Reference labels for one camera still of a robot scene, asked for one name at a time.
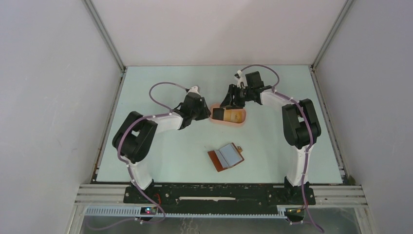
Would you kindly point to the pink oval plastic tray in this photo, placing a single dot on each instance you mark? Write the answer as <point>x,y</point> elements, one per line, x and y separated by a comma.
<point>216,105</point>

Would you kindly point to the black card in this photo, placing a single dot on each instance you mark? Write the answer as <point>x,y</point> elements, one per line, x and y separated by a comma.
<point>218,113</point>

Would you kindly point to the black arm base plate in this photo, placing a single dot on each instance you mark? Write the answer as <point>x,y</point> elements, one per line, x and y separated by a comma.
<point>221,198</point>

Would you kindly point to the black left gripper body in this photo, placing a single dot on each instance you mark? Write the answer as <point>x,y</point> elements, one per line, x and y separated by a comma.
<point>200,113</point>

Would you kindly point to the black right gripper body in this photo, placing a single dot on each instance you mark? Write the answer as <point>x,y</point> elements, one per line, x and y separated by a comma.
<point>242,95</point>

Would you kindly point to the brown leather card holder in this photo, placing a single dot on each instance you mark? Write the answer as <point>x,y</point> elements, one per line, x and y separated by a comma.
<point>226,157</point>

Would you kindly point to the aluminium frame rail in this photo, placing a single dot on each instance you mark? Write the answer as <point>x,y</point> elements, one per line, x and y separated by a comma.
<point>107,200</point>

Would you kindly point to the gold VIP card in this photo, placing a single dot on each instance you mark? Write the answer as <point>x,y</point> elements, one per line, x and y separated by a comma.
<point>234,115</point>

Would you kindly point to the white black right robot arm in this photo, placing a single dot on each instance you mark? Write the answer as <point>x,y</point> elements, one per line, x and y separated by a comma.
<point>301,126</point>

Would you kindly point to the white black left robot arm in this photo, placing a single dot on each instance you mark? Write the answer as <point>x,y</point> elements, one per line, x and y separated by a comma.
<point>134,138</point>

